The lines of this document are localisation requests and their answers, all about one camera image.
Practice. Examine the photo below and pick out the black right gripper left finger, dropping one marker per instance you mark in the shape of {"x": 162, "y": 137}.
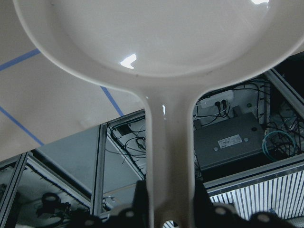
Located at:
{"x": 140, "y": 204}

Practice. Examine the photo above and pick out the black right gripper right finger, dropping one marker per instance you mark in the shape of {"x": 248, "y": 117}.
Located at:
{"x": 203, "y": 206}

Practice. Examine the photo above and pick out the white plastic dustpan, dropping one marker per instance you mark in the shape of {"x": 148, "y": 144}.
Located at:
{"x": 168, "y": 53}

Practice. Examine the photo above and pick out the grey electronics controller box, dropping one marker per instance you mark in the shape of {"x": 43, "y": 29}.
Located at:
{"x": 228, "y": 141}

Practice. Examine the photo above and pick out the white power strip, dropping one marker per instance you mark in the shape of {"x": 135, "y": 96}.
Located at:
{"x": 209, "y": 102}

